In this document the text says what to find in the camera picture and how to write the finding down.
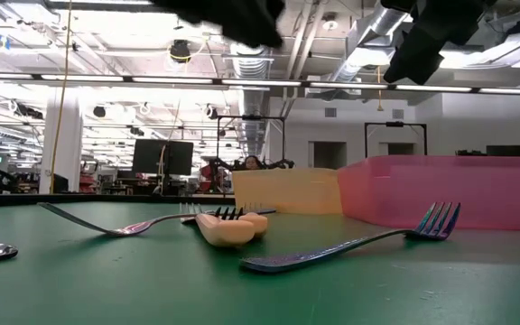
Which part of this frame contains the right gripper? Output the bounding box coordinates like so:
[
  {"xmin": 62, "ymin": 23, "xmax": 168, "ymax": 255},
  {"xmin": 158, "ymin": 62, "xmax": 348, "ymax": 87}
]
[{"xmin": 384, "ymin": 0, "xmax": 498, "ymax": 86}]

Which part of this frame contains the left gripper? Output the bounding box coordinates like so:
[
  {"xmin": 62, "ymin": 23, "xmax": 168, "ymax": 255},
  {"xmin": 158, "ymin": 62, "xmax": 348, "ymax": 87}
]
[{"xmin": 151, "ymin": 0, "xmax": 286, "ymax": 49}]

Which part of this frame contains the orange plastic bin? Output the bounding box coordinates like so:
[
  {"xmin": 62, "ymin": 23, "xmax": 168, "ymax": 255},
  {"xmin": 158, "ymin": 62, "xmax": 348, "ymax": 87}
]
[{"xmin": 231, "ymin": 167, "xmax": 343, "ymax": 216}]

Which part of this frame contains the iridescent blue fork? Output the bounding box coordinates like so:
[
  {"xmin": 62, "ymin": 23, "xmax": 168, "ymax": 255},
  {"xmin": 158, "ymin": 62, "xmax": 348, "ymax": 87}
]
[
  {"xmin": 239, "ymin": 201, "xmax": 462, "ymax": 274},
  {"xmin": 37, "ymin": 201, "xmax": 278, "ymax": 238}
]

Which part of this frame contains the overhead light bar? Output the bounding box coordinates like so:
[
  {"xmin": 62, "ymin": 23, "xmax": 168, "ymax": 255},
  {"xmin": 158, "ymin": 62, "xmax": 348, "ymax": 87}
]
[{"xmin": 0, "ymin": 71, "xmax": 520, "ymax": 97}]

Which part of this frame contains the black ceiling device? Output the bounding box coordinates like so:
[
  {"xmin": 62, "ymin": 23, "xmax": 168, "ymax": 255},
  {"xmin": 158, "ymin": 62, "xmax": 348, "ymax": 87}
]
[{"xmin": 169, "ymin": 39, "xmax": 192, "ymax": 63}]

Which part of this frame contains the black wide monitor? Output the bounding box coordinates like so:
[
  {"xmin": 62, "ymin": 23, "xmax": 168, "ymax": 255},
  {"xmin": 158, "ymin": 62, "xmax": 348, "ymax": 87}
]
[{"xmin": 485, "ymin": 144, "xmax": 520, "ymax": 157}]

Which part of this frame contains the pink plastic bin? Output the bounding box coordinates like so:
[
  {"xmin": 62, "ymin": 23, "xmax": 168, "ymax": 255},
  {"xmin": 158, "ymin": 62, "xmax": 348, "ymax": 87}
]
[{"xmin": 337, "ymin": 155, "xmax": 520, "ymax": 232}]

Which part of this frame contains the white pillar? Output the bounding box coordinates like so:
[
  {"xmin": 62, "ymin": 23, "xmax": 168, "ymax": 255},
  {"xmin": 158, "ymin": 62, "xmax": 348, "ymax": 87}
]
[{"xmin": 38, "ymin": 88, "xmax": 84, "ymax": 194}]

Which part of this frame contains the green table mat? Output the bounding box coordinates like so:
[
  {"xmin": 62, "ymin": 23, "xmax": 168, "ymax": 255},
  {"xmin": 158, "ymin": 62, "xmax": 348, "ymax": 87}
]
[{"xmin": 0, "ymin": 200, "xmax": 520, "ymax": 325}]

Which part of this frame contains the silver ventilation duct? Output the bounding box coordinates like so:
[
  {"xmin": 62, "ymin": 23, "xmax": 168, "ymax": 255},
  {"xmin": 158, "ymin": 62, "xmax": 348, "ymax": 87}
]
[
  {"xmin": 327, "ymin": 4, "xmax": 410, "ymax": 85},
  {"xmin": 231, "ymin": 42, "xmax": 271, "ymax": 154}
]

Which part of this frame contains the black rig frame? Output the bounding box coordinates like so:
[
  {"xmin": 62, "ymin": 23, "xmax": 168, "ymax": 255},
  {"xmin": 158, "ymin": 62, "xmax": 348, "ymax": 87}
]
[
  {"xmin": 216, "ymin": 115, "xmax": 287, "ymax": 169},
  {"xmin": 364, "ymin": 120, "xmax": 428, "ymax": 158}
]

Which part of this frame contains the yellow hanging strap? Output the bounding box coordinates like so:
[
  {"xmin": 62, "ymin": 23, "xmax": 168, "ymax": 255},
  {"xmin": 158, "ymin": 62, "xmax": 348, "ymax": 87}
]
[{"xmin": 49, "ymin": 0, "xmax": 74, "ymax": 194}]

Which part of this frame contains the black aluminium table frame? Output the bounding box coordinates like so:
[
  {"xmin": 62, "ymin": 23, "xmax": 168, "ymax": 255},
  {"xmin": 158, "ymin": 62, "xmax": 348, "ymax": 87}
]
[{"xmin": 0, "ymin": 192, "xmax": 237, "ymax": 209}]

